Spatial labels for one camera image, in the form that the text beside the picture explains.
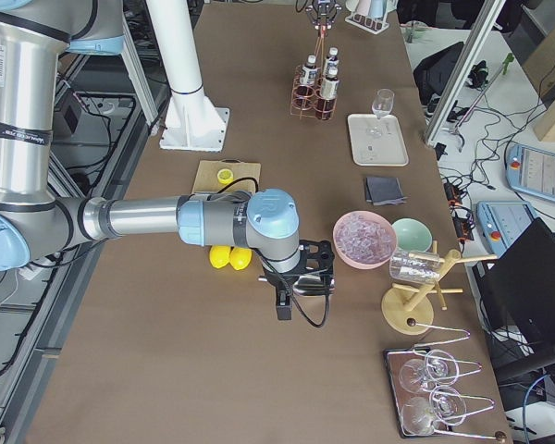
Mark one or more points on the tea bottle white cap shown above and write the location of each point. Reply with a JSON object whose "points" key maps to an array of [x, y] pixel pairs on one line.
{"points": [[327, 94], [331, 60], [307, 78]]}

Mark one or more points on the whole lemon lower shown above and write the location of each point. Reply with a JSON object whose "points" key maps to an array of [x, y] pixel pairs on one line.
{"points": [[219, 256]]}

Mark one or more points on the whole lemon upper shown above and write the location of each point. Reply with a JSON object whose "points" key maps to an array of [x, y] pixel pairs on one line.
{"points": [[240, 258]]}

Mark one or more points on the teach pendant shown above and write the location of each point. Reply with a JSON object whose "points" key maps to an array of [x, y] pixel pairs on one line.
{"points": [[531, 171], [502, 222]]}

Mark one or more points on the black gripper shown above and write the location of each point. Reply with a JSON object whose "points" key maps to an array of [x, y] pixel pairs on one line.
{"points": [[282, 283], [323, 10]]}

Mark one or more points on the wooden glass drying tree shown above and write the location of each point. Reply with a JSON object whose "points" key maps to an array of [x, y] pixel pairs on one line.
{"points": [[406, 306]]}

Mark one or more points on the glass jar on tree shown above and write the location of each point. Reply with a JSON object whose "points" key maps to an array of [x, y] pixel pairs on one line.
{"points": [[414, 266]]}

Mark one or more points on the aluminium frame post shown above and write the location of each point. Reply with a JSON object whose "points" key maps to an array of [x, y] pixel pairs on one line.
{"points": [[472, 47]]}

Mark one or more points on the black glass holder tray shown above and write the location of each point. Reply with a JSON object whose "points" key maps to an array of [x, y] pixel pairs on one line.
{"points": [[394, 359]]}

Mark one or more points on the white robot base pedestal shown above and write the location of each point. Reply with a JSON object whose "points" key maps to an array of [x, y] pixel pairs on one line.
{"points": [[192, 121]]}

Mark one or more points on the wine glass on rack upper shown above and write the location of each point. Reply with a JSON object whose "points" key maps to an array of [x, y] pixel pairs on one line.
{"points": [[428, 370]]}

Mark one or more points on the white cup rack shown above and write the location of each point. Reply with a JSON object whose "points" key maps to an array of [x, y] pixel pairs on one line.
{"points": [[369, 15]]}

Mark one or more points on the teach pendant lower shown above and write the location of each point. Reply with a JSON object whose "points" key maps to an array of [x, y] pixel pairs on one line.
{"points": [[502, 222]]}

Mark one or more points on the pink bowl of ice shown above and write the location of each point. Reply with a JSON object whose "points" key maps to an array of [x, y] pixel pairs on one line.
{"points": [[364, 240]]}

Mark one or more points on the teach pendant upper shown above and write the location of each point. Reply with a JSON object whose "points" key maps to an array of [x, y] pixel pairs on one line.
{"points": [[531, 171]]}

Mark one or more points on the black monitor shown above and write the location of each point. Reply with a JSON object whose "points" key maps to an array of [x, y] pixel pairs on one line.
{"points": [[518, 289]]}

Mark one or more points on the bamboo cutting board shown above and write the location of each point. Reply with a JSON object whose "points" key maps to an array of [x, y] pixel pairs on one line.
{"points": [[246, 176]]}

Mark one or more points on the half lemon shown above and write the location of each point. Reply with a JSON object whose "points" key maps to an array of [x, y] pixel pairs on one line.
{"points": [[225, 176]]}

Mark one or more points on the wine glass on rack lower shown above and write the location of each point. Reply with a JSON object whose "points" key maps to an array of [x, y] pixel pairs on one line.
{"points": [[440, 412]]}

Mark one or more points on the grey folded cloth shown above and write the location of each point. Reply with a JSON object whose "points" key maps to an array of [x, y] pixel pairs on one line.
{"points": [[380, 191]]}

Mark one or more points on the copper wire bottle basket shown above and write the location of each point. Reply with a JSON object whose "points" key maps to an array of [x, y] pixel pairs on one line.
{"points": [[307, 108]]}

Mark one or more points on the wine glass on rack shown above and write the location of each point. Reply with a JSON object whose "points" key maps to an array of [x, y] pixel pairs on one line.
{"points": [[440, 412], [428, 370]]}

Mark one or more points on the whole lemon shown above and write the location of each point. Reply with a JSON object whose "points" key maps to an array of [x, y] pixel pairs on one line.
{"points": [[219, 256], [240, 258]]}

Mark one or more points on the green bowl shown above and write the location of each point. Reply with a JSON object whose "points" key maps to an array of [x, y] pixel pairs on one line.
{"points": [[412, 235]]}

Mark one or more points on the clear wine glass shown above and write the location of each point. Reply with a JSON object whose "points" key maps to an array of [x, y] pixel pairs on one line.
{"points": [[381, 107]]}

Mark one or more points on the cream rabbit tray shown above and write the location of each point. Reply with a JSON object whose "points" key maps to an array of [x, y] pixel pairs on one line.
{"points": [[377, 142]]}

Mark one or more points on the metal ice scoop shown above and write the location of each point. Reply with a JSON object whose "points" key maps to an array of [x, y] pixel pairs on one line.
{"points": [[313, 286]]}

